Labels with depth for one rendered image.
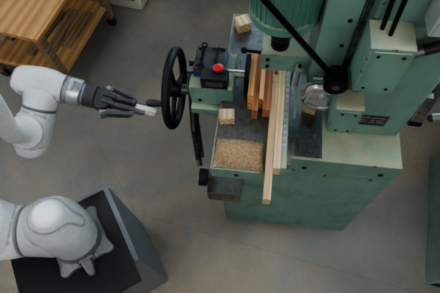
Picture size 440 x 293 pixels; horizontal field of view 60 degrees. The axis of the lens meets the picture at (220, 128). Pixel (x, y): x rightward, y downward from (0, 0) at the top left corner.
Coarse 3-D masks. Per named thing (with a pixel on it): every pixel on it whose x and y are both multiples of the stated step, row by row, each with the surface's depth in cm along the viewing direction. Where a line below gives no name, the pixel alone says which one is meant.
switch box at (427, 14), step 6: (432, 0) 72; (438, 0) 70; (432, 6) 72; (438, 6) 70; (426, 12) 75; (432, 12) 72; (438, 12) 69; (426, 18) 74; (432, 18) 72; (438, 18) 69; (426, 24) 74; (432, 24) 72; (438, 24) 70; (432, 30) 72; (438, 30) 71; (432, 36) 73; (438, 36) 73
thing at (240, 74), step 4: (248, 56) 114; (248, 60) 114; (248, 64) 113; (248, 68) 112; (232, 72) 116; (236, 72) 116; (240, 72) 116; (244, 72) 116; (248, 72) 112; (236, 76) 116; (240, 76) 116; (244, 76) 111; (248, 76) 111; (244, 80) 112; (248, 80) 112; (244, 84) 114; (248, 84) 114; (244, 88) 116; (244, 92) 118
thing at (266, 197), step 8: (272, 80) 116; (272, 88) 115; (272, 96) 114; (272, 104) 112; (272, 112) 111; (272, 120) 110; (272, 128) 109; (272, 136) 107; (272, 144) 106; (272, 152) 105; (272, 160) 104; (272, 168) 103; (264, 184) 101; (264, 192) 100; (264, 200) 100
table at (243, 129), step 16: (256, 32) 131; (240, 48) 128; (256, 48) 128; (240, 64) 125; (240, 80) 122; (240, 96) 119; (208, 112) 122; (240, 112) 116; (224, 128) 114; (240, 128) 114; (256, 128) 113; (224, 176) 112; (240, 176) 110; (256, 176) 109; (272, 176) 107
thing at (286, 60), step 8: (264, 40) 107; (304, 40) 107; (264, 48) 106; (272, 48) 106; (288, 48) 106; (296, 48) 105; (264, 56) 106; (272, 56) 105; (280, 56) 105; (288, 56) 105; (296, 56) 104; (304, 56) 104; (264, 64) 109; (272, 64) 108; (280, 64) 108; (288, 64) 107; (304, 64) 107; (304, 72) 110
